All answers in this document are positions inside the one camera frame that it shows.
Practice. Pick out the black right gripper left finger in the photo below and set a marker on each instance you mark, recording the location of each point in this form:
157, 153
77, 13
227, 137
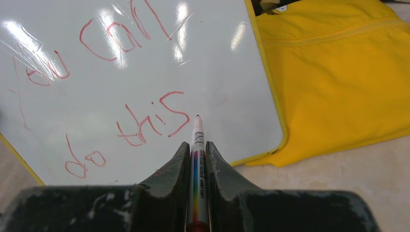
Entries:
157, 204

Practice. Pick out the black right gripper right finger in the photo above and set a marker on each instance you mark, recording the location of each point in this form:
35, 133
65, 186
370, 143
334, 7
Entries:
238, 205

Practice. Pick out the red capped white marker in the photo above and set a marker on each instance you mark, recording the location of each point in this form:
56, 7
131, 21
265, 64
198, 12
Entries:
197, 219

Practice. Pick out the yellow framed whiteboard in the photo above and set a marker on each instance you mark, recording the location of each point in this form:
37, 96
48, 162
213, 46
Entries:
102, 92

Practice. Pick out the yellow zippered fabric pouch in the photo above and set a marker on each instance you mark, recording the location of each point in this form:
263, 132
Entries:
341, 70

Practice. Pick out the black floral pillow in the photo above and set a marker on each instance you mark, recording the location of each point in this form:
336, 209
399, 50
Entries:
269, 4

